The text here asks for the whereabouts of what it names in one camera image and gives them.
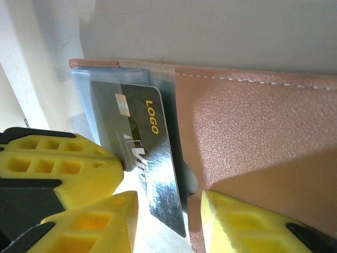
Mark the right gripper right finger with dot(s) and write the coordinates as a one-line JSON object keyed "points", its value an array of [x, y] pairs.
{"points": [[250, 232]]}

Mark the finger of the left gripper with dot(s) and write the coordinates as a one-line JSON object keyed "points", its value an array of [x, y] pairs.
{"points": [[92, 182], [87, 147]]}

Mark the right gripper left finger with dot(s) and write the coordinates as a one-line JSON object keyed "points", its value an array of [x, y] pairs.
{"points": [[100, 229]]}

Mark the pink leather card holder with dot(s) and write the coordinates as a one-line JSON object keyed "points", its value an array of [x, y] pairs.
{"points": [[250, 131]]}

